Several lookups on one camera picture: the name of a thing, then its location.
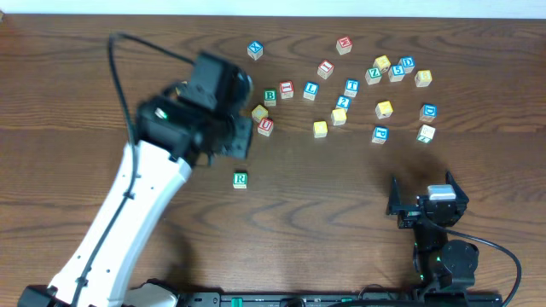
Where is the green B block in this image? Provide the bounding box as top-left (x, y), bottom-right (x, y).
top-left (264, 89), bottom-right (276, 107)

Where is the blue P block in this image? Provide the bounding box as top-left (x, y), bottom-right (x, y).
top-left (371, 126), bottom-right (389, 144)

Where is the blue d block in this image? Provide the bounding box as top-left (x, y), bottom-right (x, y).
top-left (398, 56), bottom-right (415, 74)
top-left (420, 104), bottom-right (438, 123)

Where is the blue T block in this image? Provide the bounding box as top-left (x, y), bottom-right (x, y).
top-left (344, 78), bottom-right (360, 98)

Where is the green R block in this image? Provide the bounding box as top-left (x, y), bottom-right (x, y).
top-left (232, 172), bottom-right (248, 189)

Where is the yellow K block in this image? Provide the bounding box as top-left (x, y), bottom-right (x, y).
top-left (375, 101), bottom-right (393, 119)

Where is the yellow block with picture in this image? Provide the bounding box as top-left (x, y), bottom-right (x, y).
top-left (373, 55), bottom-right (391, 73)

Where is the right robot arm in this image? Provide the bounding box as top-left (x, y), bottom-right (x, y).
top-left (386, 172), bottom-right (479, 306)

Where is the blue D block upper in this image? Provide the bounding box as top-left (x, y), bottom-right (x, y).
top-left (398, 56), bottom-right (415, 74)

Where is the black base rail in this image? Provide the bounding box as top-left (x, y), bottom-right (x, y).
top-left (177, 290), bottom-right (502, 307)

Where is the red i block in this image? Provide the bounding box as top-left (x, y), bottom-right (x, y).
top-left (279, 80), bottom-right (294, 99)
top-left (317, 60), bottom-right (334, 79)

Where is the yellow S block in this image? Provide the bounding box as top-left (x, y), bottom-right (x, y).
top-left (331, 108), bottom-right (347, 126)

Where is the green Z block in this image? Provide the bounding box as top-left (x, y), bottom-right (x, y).
top-left (365, 67), bottom-right (382, 85)

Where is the red U block centre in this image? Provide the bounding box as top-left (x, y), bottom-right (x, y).
top-left (257, 118), bottom-right (274, 136)

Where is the blue L block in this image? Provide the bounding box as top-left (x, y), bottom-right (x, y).
top-left (303, 82), bottom-right (319, 101)

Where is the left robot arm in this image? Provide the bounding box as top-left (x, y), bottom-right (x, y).
top-left (17, 53), bottom-right (253, 306)

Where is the yellow B block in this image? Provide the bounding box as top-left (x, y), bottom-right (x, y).
top-left (415, 70), bottom-right (433, 88)

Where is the red I block upper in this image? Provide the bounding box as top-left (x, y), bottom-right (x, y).
top-left (317, 60), bottom-right (334, 79)

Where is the blue X block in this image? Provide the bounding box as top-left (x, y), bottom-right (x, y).
top-left (247, 41), bottom-right (264, 61)

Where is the yellow O block right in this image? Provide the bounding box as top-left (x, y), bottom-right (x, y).
top-left (313, 121), bottom-right (328, 138)

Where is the blue 2 block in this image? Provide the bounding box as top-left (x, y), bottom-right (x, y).
top-left (335, 96), bottom-right (351, 113)

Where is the green 7 block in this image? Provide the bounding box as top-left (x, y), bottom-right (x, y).
top-left (416, 125), bottom-right (436, 143)

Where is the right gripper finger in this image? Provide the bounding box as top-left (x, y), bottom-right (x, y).
top-left (386, 177), bottom-right (403, 215)
top-left (445, 171), bottom-right (466, 197)

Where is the yellow tilted block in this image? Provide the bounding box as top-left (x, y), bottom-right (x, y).
top-left (252, 105), bottom-right (269, 124)

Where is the blue D block right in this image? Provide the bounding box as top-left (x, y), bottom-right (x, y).
top-left (420, 104), bottom-right (438, 123)

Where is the blue 5 block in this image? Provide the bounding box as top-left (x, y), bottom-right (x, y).
top-left (388, 65), bottom-right (405, 83)

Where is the red I block centre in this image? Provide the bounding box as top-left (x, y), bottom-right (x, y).
top-left (279, 80), bottom-right (294, 99)

